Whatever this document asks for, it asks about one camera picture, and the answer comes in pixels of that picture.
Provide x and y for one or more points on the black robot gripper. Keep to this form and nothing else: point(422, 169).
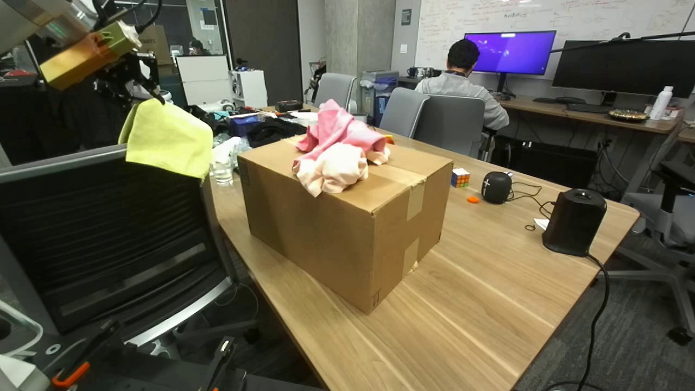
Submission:
point(133, 76)

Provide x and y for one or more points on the yellow cloth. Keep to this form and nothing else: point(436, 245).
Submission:
point(168, 138)

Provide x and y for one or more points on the pink cloth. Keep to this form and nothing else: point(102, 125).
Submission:
point(340, 126)

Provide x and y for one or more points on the peach cloth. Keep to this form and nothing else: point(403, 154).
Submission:
point(336, 169)

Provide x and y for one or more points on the robot arm with yellow tape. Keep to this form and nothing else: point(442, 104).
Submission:
point(90, 40)

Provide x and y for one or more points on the black mesh office chair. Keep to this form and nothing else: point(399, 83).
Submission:
point(105, 239)

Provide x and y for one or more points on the grey office chair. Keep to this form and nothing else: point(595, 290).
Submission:
point(336, 87)
point(450, 122)

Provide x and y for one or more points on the large cardboard box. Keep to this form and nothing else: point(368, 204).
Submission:
point(358, 242)

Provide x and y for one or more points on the grey chair at right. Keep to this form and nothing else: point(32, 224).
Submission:
point(662, 237)

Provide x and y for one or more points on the seated person grey sweater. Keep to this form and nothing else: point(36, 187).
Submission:
point(454, 81)

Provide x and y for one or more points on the rubiks cube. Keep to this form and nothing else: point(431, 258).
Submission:
point(459, 176)

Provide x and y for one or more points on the purple screen monitor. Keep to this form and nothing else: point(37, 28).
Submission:
point(513, 53)

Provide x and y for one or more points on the small round black speaker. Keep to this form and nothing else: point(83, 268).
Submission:
point(495, 187)

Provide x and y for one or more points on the tall black cylinder speaker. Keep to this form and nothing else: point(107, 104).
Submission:
point(574, 222)

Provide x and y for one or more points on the background wooden desk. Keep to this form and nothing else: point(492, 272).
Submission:
point(581, 148)

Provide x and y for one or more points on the wide black monitor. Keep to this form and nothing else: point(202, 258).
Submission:
point(634, 69)

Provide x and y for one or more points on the white spray bottle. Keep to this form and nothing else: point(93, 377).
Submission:
point(660, 104)

